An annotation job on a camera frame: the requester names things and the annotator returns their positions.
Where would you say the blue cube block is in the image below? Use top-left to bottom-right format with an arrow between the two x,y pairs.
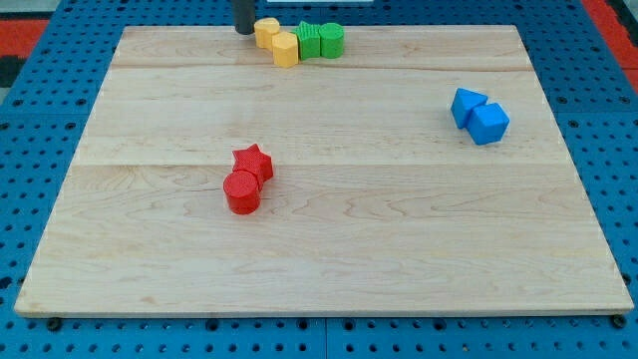
467,103 -> 509,146

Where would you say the green cylinder block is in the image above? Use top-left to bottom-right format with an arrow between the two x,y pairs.
319,23 -> 345,59

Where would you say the blue triangle block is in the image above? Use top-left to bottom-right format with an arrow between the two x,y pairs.
451,88 -> 488,129

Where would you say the green star block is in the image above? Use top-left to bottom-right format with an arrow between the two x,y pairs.
292,21 -> 321,61

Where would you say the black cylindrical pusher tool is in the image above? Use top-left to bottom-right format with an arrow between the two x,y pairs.
231,0 -> 256,35

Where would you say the red star block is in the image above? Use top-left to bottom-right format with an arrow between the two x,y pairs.
232,144 -> 274,190

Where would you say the yellow cylinder block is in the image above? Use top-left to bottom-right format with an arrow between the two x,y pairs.
253,17 -> 280,51

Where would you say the light wooden board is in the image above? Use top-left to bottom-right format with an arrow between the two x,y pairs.
15,25 -> 634,318

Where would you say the red cylinder block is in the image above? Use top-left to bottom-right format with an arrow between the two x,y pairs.
223,171 -> 260,214

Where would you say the yellow hexagon block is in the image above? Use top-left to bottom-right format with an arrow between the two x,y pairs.
272,32 -> 299,68

